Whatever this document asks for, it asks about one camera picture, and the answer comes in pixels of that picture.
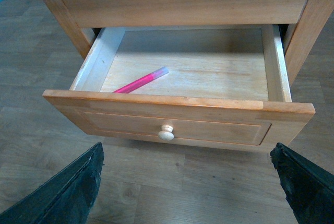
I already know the pink marker with white cap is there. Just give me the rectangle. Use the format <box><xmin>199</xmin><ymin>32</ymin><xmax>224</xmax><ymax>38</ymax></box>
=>
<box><xmin>113</xmin><ymin>67</ymin><xmax>169</xmax><ymax>93</ymax></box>

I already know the round light wooden knob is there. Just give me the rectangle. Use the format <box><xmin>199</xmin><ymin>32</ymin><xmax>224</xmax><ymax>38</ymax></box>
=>
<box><xmin>158</xmin><ymin>125</ymin><xmax>174</xmax><ymax>141</ymax></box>

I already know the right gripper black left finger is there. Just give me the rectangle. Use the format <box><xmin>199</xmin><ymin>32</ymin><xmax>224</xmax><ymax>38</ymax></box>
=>
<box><xmin>1</xmin><ymin>143</ymin><xmax>104</xmax><ymax>223</ymax></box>

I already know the wooden top drawer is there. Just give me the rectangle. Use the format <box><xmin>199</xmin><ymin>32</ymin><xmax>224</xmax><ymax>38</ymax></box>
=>
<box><xmin>43</xmin><ymin>25</ymin><xmax>315</xmax><ymax>151</ymax></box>

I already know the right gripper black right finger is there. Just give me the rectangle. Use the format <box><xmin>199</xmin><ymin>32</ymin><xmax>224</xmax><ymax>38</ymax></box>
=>
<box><xmin>270</xmin><ymin>143</ymin><xmax>333</xmax><ymax>223</ymax></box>

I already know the wooden nightstand cabinet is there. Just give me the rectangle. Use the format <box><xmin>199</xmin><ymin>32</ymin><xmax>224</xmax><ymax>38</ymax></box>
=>
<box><xmin>42</xmin><ymin>0</ymin><xmax>333</xmax><ymax>83</ymax></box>

